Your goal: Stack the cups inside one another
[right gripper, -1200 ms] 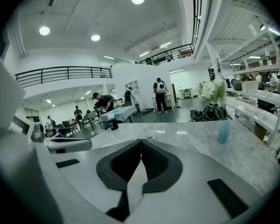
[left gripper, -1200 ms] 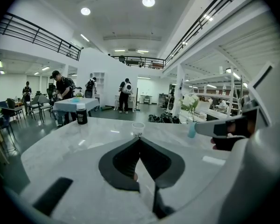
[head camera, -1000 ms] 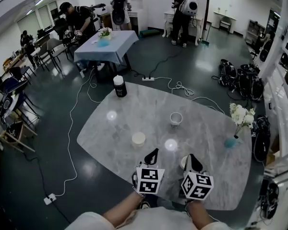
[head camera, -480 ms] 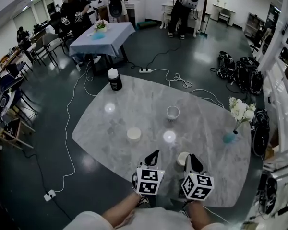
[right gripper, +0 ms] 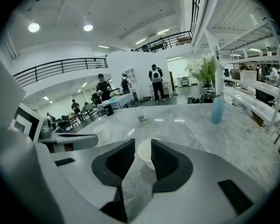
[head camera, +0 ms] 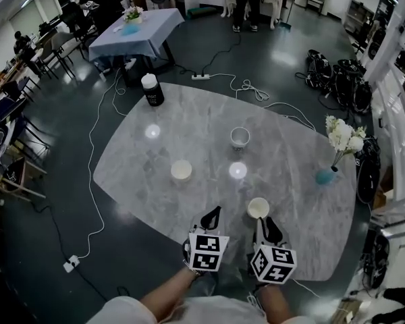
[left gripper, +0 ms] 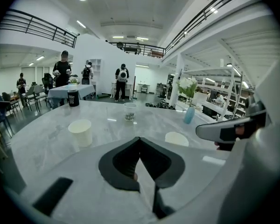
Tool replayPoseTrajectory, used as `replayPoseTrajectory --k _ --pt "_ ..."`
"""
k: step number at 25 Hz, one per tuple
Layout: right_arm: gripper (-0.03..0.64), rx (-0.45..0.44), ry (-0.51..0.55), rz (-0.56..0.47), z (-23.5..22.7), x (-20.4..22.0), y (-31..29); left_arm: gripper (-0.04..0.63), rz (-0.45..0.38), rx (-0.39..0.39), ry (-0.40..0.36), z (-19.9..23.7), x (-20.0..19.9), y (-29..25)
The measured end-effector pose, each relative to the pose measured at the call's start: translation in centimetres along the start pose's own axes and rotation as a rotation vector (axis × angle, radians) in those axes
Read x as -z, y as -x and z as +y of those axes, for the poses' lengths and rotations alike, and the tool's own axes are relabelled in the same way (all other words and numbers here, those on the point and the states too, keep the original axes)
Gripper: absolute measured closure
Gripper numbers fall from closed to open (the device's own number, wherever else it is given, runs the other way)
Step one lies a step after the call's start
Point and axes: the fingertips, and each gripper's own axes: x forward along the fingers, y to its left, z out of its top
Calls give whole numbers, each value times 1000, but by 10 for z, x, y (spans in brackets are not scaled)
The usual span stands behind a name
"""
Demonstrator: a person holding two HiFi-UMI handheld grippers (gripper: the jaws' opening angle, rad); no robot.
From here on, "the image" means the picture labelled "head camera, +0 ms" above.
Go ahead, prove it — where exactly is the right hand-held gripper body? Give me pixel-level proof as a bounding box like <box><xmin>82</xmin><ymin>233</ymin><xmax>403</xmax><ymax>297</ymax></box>
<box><xmin>249</xmin><ymin>243</ymin><xmax>298</xmax><ymax>286</ymax></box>

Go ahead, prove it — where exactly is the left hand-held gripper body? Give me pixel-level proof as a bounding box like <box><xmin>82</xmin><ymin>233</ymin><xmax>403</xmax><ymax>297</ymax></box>
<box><xmin>184</xmin><ymin>226</ymin><xmax>230</xmax><ymax>273</ymax></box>

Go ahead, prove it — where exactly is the small grey cup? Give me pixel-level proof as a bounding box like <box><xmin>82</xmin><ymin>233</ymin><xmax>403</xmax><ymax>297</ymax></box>
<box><xmin>229</xmin><ymin>126</ymin><xmax>250</xmax><ymax>151</ymax></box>

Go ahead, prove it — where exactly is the person's left forearm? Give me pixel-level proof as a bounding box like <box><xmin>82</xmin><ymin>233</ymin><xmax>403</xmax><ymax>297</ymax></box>
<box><xmin>138</xmin><ymin>268</ymin><xmax>203</xmax><ymax>312</ymax></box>

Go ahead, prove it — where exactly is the person's right forearm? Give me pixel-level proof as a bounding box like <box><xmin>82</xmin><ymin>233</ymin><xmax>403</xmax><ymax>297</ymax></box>
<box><xmin>254</xmin><ymin>281</ymin><xmax>291</xmax><ymax>324</ymax></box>

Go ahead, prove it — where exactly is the black bag with white print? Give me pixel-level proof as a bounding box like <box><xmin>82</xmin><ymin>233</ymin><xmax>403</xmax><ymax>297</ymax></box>
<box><xmin>354</xmin><ymin>136</ymin><xmax>382</xmax><ymax>203</ymax></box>
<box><xmin>332</xmin><ymin>58</ymin><xmax>367</xmax><ymax>104</ymax></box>
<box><xmin>352</xmin><ymin>78</ymin><xmax>373</xmax><ymax>115</ymax></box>
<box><xmin>362</xmin><ymin>233</ymin><xmax>391</xmax><ymax>290</ymax></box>
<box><xmin>295</xmin><ymin>49</ymin><xmax>333</xmax><ymax>90</ymax></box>

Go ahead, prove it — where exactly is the white artificial flower bouquet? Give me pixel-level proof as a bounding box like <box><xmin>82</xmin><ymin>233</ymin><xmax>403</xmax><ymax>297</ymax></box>
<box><xmin>325</xmin><ymin>114</ymin><xmax>367</xmax><ymax>168</ymax></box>

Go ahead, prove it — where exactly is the black bottle with white cap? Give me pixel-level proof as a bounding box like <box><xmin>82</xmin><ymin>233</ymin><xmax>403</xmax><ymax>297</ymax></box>
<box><xmin>140</xmin><ymin>73</ymin><xmax>165</xmax><ymax>107</ymax></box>

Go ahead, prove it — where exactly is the white metal shelving rack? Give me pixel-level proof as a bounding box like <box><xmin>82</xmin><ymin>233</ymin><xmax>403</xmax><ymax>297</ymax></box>
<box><xmin>344</xmin><ymin>0</ymin><xmax>405</xmax><ymax>249</ymax></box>

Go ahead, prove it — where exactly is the black square table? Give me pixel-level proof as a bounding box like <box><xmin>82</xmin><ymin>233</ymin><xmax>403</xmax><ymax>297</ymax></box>
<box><xmin>121</xmin><ymin>42</ymin><xmax>176</xmax><ymax>88</ymax></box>

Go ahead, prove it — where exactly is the light wooden chair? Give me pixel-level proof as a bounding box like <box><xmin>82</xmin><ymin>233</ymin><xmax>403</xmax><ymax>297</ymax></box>
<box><xmin>0</xmin><ymin>157</ymin><xmax>48</xmax><ymax>202</ymax></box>

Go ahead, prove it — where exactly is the blue tablecloth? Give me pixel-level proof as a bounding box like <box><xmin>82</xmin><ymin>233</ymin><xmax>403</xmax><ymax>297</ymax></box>
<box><xmin>88</xmin><ymin>7</ymin><xmax>186</xmax><ymax>68</ymax></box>

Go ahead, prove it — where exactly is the black tote bag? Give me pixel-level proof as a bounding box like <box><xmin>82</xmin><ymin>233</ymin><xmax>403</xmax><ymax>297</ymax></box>
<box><xmin>1</xmin><ymin>162</ymin><xmax>26</xmax><ymax>190</ymax></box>

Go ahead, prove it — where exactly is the teal broom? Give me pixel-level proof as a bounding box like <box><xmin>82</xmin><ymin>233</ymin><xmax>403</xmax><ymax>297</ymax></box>
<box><xmin>277</xmin><ymin>0</ymin><xmax>295</xmax><ymax>30</ymax></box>

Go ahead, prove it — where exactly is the green rolled mat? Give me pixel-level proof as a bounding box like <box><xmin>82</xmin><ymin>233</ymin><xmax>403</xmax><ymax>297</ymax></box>
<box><xmin>187</xmin><ymin>7</ymin><xmax>220</xmax><ymax>20</ymax></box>

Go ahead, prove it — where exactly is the white pot with flowers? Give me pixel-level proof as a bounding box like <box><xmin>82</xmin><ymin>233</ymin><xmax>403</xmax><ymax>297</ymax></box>
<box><xmin>122</xmin><ymin>6</ymin><xmax>145</xmax><ymax>25</ymax></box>

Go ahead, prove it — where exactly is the black case with white outline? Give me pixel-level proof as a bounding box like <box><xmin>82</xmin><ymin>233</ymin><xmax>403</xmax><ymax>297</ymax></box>
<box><xmin>0</xmin><ymin>121</ymin><xmax>11</xmax><ymax>158</ymax></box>

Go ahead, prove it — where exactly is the dark blue chair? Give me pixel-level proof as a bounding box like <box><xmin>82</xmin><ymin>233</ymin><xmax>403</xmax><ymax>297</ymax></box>
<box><xmin>0</xmin><ymin>94</ymin><xmax>30</xmax><ymax>124</ymax></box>

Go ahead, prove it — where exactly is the grey upholstered chair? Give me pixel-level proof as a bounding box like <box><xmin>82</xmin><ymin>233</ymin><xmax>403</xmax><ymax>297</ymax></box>
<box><xmin>50</xmin><ymin>30</ymin><xmax>85</xmax><ymax>79</ymax></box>
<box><xmin>36</xmin><ymin>44</ymin><xmax>60</xmax><ymax>80</ymax></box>

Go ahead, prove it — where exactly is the grey chair with dark legs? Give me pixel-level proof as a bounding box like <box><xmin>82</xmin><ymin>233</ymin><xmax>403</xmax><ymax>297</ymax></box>
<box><xmin>306</xmin><ymin>0</ymin><xmax>327</xmax><ymax>16</ymax></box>

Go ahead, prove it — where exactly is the looped black power cable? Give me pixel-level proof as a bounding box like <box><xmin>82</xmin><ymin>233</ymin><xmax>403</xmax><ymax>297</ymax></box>
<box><xmin>72</xmin><ymin>270</ymin><xmax>131</xmax><ymax>302</ymax></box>

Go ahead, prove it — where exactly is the long white power cable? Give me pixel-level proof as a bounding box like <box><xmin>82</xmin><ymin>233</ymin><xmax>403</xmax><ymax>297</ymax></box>
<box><xmin>77</xmin><ymin>66</ymin><xmax>136</xmax><ymax>259</ymax></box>

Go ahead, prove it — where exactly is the tangled white cable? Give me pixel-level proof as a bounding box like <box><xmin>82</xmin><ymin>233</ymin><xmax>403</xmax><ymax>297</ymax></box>
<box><xmin>209</xmin><ymin>74</ymin><xmax>320</xmax><ymax>131</ymax></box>

